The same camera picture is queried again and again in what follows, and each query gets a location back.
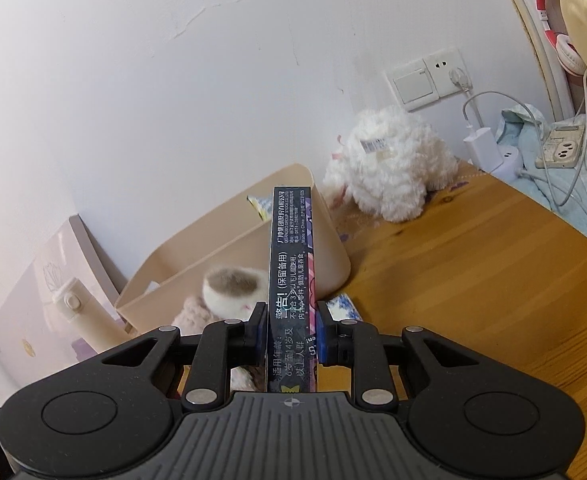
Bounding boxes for silver yellow snack packet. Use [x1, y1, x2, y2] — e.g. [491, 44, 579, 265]
[247, 195, 273, 221]

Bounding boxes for lilac headboard panel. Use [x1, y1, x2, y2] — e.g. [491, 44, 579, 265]
[0, 216, 126, 388]

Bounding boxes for white fluffy plush toy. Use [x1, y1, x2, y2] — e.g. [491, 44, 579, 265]
[319, 105, 458, 223]

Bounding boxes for white charger plug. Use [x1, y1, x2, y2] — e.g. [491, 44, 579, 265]
[463, 127, 504, 174]

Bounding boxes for red white headphones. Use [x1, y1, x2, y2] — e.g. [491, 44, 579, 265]
[534, 0, 587, 76]

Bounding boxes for white power strip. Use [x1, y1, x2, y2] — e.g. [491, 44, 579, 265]
[535, 125, 585, 169]

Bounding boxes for light blue blanket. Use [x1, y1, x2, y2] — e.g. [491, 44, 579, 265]
[497, 105, 587, 237]

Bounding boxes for blue white tissue pack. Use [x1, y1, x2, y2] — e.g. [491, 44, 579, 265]
[326, 294, 362, 322]

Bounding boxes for pink knitted cloth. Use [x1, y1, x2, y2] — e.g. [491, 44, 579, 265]
[172, 296, 220, 336]

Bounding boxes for dark printed card box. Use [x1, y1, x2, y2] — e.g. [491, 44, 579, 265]
[266, 186, 317, 393]

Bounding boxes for white thermos bottle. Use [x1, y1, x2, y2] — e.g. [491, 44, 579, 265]
[53, 278, 130, 353]

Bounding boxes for beige plastic storage bin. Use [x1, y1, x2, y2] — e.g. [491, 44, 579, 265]
[116, 164, 351, 333]

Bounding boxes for white brown plush cat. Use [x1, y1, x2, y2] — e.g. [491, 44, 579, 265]
[202, 266, 269, 322]

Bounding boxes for white charger cable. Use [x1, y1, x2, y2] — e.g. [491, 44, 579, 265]
[447, 66, 547, 146]

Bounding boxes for white wall switch socket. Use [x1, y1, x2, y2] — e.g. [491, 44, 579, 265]
[386, 47, 472, 112]

